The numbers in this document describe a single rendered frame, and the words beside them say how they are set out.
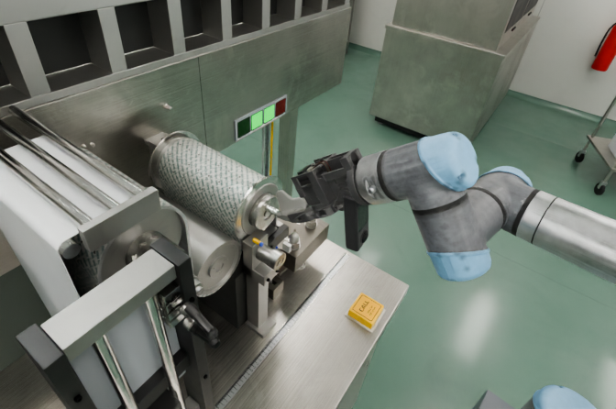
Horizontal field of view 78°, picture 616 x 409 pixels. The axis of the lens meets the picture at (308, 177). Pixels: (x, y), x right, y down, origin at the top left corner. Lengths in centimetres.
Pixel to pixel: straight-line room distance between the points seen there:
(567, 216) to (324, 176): 34
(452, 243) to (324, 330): 58
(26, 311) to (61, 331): 61
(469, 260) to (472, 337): 178
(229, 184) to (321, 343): 47
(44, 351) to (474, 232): 48
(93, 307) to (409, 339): 186
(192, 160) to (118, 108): 19
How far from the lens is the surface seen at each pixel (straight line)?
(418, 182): 50
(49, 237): 54
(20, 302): 103
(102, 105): 88
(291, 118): 171
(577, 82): 515
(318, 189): 60
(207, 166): 81
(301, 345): 101
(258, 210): 75
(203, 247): 75
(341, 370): 99
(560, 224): 60
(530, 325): 251
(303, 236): 104
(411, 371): 208
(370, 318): 104
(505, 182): 63
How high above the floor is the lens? 178
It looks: 37 degrees down
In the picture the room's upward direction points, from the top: 6 degrees clockwise
